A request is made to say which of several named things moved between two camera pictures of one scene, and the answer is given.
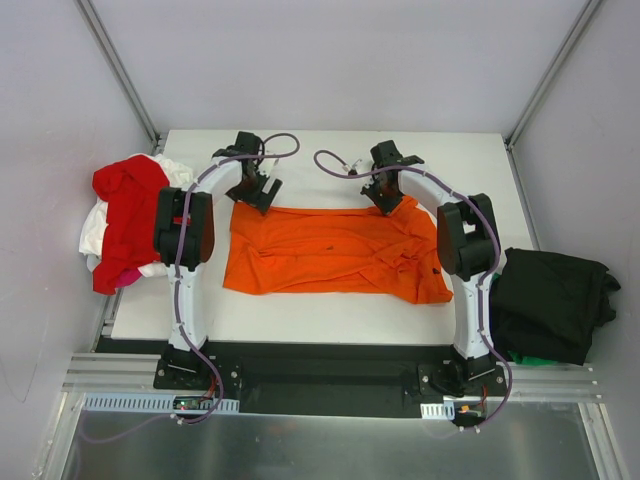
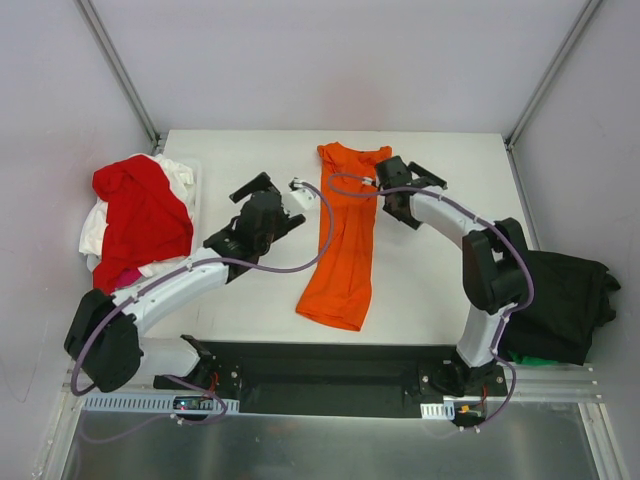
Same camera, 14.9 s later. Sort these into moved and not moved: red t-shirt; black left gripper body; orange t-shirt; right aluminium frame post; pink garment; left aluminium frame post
Moved: orange t-shirt; black left gripper body
Not moved: pink garment; right aluminium frame post; red t-shirt; left aluminium frame post
